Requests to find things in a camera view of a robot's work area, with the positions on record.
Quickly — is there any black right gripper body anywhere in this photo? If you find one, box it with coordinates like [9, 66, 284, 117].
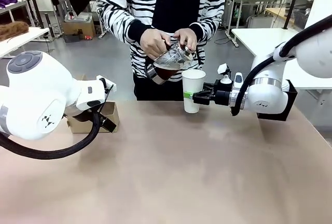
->
[213, 81, 233, 106]

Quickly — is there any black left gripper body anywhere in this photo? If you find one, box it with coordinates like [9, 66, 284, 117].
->
[64, 104, 95, 118]

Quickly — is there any white paper cup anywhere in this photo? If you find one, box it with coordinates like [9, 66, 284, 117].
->
[181, 69, 207, 114]

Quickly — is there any brown cardboard cup carrier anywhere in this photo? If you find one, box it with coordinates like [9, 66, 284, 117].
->
[66, 73, 120, 134]

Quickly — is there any glass coffee carafe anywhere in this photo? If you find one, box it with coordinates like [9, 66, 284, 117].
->
[145, 39, 195, 85]

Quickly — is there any person's right forearm striped sleeve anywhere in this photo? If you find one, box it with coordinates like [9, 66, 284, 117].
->
[97, 1, 154, 51]

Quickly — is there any person's left forearm striped sleeve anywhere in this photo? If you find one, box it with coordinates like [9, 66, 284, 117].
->
[190, 11, 225, 45]

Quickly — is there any person's left hand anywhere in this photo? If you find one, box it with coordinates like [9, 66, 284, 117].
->
[173, 28, 198, 52]

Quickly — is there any person's right hand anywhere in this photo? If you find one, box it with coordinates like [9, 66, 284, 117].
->
[140, 30, 172, 59]

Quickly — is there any large white table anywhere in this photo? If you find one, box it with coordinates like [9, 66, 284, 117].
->
[230, 27, 332, 90]

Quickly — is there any brown cardboard box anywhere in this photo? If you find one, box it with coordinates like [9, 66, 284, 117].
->
[61, 12, 96, 41]

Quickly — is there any white table with fur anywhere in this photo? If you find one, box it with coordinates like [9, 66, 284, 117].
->
[0, 26, 50, 59]

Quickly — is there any person torso zebra-striped sweater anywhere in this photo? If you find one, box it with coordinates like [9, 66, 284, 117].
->
[96, 0, 226, 102]

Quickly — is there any light wooden table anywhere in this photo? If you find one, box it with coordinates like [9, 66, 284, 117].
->
[265, 7, 296, 25]

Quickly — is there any brown furry object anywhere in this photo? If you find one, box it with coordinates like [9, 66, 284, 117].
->
[0, 21, 30, 41]

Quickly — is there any black tripod pole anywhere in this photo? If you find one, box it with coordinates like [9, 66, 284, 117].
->
[282, 0, 303, 30]
[25, 0, 45, 30]

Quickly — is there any purple cloth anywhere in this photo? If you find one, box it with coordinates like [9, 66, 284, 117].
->
[0, 0, 18, 9]

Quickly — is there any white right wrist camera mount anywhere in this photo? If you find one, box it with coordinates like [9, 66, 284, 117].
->
[217, 63, 232, 85]

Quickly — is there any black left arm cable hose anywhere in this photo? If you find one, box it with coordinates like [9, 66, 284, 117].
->
[0, 78, 115, 161]

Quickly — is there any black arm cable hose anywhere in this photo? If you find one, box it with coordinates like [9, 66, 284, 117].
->
[230, 13, 332, 117]
[0, 78, 115, 161]

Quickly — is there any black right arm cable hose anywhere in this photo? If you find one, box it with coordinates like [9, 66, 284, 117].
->
[230, 13, 332, 117]

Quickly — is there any grey wire basket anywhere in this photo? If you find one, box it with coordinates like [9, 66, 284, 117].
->
[292, 10, 312, 30]

